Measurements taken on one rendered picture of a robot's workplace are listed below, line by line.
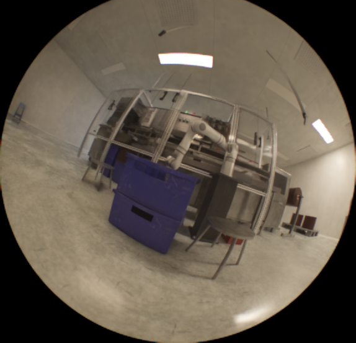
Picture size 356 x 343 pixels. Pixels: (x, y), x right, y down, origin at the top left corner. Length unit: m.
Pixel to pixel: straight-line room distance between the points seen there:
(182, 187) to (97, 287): 0.52
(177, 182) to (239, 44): 2.33
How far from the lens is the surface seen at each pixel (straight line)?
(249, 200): 1.81
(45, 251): 0.50
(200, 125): 0.71
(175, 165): 0.68
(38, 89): 5.10
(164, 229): 0.52
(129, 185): 0.55
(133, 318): 0.40
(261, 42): 2.37
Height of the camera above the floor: 0.39
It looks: 8 degrees up
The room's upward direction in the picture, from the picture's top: 21 degrees clockwise
